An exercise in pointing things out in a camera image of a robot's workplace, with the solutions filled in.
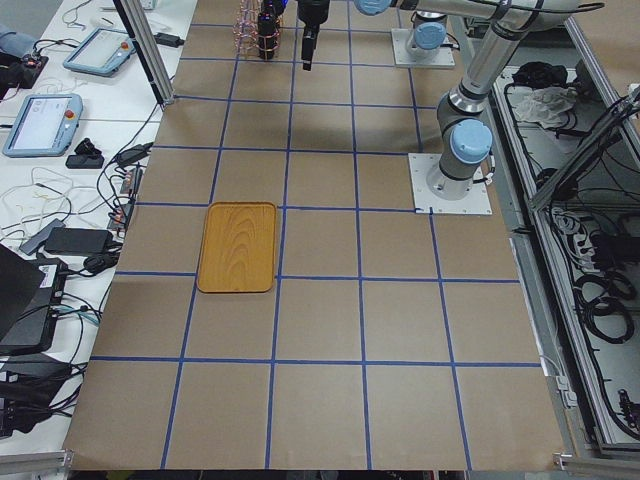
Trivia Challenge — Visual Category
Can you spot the wooden tray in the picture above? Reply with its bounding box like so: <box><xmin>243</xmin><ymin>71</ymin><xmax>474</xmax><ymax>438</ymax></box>
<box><xmin>197</xmin><ymin>202</ymin><xmax>277</xmax><ymax>294</ymax></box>

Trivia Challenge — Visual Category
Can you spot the aluminium frame post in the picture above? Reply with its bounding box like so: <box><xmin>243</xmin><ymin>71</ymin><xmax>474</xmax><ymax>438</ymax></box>
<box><xmin>113</xmin><ymin>0</ymin><xmax>174</xmax><ymax>109</ymax></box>

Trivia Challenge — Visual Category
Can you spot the copper wire bottle basket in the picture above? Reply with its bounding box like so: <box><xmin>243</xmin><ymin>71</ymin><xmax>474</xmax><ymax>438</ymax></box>
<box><xmin>233</xmin><ymin>0</ymin><xmax>286</xmax><ymax>59</ymax></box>

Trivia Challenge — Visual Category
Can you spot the far teach pendant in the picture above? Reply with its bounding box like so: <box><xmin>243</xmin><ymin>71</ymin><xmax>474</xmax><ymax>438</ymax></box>
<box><xmin>63</xmin><ymin>28</ymin><xmax>135</xmax><ymax>77</ymax></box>

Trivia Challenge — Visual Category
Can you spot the black laptop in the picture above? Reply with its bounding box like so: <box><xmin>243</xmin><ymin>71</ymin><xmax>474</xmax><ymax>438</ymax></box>
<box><xmin>1</xmin><ymin>246</ymin><xmax>67</xmax><ymax>356</ymax></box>

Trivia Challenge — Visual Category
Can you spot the dark wine bottle right end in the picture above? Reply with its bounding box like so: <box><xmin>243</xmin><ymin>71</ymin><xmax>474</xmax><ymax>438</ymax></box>
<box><xmin>257</xmin><ymin>0</ymin><xmax>283</xmax><ymax>60</ymax></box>

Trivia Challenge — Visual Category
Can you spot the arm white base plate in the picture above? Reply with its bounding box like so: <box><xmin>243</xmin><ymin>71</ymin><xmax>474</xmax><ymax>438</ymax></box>
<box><xmin>408</xmin><ymin>153</ymin><xmax>492</xmax><ymax>216</ymax></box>
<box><xmin>391</xmin><ymin>24</ymin><xmax>455</xmax><ymax>69</ymax></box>

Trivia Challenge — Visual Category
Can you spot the small black power brick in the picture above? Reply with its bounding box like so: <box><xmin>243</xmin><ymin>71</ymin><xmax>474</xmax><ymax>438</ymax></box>
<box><xmin>154</xmin><ymin>32</ymin><xmax>184</xmax><ymax>48</ymax></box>

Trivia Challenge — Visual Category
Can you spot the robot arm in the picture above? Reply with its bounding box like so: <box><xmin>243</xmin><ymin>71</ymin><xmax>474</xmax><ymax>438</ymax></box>
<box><xmin>355</xmin><ymin>0</ymin><xmax>604</xmax><ymax>201</ymax></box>
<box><xmin>405</xmin><ymin>10</ymin><xmax>447</xmax><ymax>62</ymax></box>

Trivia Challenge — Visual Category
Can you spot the near teach pendant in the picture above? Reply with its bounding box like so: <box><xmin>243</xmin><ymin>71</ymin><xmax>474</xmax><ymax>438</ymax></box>
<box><xmin>2</xmin><ymin>93</ymin><xmax>84</xmax><ymax>158</ymax></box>

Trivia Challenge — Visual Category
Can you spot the teach pendant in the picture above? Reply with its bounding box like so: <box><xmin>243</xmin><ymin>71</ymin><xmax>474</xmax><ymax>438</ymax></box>
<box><xmin>63</xmin><ymin>28</ymin><xmax>135</xmax><ymax>77</ymax></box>
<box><xmin>2</xmin><ymin>93</ymin><xmax>84</xmax><ymax>158</ymax></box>

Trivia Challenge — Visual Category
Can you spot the white crumpled cloth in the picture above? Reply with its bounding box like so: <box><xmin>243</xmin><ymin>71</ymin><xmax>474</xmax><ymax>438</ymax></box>
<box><xmin>514</xmin><ymin>86</ymin><xmax>578</xmax><ymax>129</ymax></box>

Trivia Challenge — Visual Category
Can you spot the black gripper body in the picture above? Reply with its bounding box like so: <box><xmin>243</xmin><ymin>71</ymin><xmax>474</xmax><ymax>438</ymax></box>
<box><xmin>297</xmin><ymin>0</ymin><xmax>330</xmax><ymax>27</ymax></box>

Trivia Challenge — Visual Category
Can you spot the black power adapter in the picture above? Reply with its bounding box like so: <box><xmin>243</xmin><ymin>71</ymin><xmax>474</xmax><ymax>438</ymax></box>
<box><xmin>44</xmin><ymin>227</ymin><xmax>112</xmax><ymax>256</ymax></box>

